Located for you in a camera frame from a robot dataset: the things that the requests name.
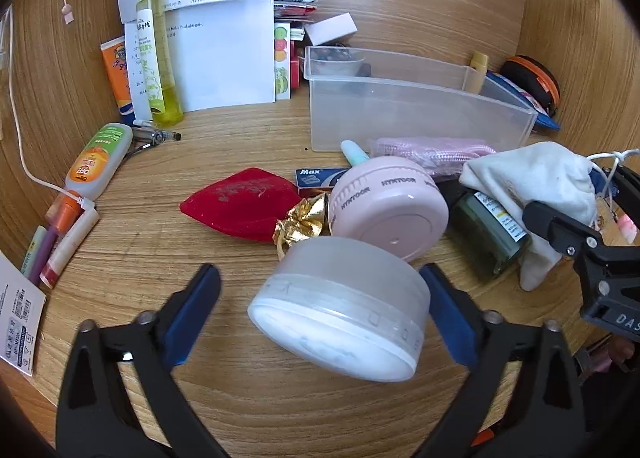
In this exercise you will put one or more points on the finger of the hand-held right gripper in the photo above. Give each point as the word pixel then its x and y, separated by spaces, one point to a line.
pixel 622 185
pixel 550 223

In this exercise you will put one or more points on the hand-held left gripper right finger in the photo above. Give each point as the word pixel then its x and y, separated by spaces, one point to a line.
pixel 450 318

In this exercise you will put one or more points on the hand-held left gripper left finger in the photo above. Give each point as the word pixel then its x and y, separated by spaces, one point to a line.
pixel 192 318

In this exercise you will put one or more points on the dark green glass bottle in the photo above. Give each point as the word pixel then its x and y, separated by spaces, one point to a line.
pixel 485 238

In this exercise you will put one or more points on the frosted white round jar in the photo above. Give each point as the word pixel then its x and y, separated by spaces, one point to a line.
pixel 340 298

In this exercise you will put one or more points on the pink round case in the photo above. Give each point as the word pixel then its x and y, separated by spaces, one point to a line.
pixel 395 218

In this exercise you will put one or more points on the red velvet pouch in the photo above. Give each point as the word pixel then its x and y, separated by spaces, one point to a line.
pixel 240 203

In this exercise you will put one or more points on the gold foil wrapper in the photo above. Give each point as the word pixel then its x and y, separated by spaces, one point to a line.
pixel 300 223

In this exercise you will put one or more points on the clear plastic bin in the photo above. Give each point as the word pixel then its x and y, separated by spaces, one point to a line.
pixel 415 113

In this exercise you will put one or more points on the wooden desktop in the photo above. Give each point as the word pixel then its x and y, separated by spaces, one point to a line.
pixel 150 248

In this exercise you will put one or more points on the blue pouch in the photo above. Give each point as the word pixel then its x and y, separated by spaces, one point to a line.
pixel 515 93

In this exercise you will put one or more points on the orange and black round case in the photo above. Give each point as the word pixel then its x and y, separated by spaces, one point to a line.
pixel 535 80

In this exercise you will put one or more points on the white tube with red band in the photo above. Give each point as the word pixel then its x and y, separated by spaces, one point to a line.
pixel 67 248

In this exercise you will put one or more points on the purple pen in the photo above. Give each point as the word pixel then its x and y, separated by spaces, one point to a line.
pixel 46 250

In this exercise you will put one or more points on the orange cap marker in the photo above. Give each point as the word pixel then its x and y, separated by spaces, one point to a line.
pixel 65 210

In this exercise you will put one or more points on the small bottle with yellow cap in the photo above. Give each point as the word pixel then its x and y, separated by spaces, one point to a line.
pixel 477 70

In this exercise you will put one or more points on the white label card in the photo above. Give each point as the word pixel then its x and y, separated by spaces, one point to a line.
pixel 20 318

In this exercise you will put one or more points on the pale green stick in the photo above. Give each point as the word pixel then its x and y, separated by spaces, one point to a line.
pixel 32 248

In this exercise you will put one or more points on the metal nail clipper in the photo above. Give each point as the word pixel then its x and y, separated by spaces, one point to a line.
pixel 155 138

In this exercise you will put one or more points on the small blue box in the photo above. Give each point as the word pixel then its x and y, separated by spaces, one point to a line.
pixel 315 178

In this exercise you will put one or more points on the white bottle with orange label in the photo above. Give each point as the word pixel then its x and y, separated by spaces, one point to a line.
pixel 97 158

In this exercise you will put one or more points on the orange sunscreen tube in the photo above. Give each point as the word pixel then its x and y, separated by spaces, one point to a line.
pixel 117 73

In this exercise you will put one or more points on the large white paper sheet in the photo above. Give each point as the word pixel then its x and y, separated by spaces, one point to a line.
pixel 220 53

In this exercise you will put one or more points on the fruit sticker booklet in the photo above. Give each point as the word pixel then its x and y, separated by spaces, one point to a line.
pixel 282 63

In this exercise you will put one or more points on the yellow-green spray bottle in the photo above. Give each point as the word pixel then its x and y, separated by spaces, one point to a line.
pixel 150 38

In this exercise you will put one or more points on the small white box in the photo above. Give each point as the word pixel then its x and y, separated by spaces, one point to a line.
pixel 330 29

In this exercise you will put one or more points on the stack of small packets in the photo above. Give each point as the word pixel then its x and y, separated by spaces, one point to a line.
pixel 295 8

